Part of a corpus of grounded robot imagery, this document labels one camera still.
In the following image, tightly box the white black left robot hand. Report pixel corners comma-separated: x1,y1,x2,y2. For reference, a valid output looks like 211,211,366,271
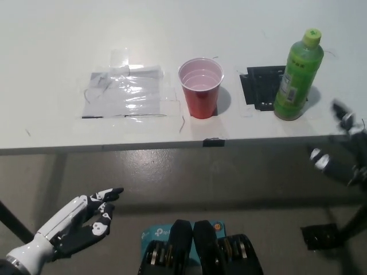
5,187,125,275

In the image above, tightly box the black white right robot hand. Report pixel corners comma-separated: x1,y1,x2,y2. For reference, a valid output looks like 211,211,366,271
309,99,367,188

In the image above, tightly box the green tea plastic bottle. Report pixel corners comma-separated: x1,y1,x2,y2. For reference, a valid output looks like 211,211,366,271
273,27,325,120

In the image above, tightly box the black left robot body block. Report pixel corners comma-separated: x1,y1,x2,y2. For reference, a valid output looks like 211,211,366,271
137,219,194,275

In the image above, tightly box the red plastic cup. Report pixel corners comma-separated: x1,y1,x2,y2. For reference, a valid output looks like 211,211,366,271
177,57,225,119

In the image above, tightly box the black table leg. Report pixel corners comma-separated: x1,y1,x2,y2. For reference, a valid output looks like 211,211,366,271
0,199,35,244

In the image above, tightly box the black floor tape patch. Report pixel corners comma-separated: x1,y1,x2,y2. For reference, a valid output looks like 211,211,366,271
300,222,345,251

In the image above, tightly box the teal tp-link cardboard box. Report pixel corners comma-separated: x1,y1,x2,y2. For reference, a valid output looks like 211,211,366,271
140,219,229,260

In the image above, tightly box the black tape square patch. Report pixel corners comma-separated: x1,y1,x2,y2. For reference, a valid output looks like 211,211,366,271
239,65,310,112

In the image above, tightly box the clear plastic sheet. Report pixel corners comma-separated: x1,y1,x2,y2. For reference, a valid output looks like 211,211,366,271
81,63,170,119

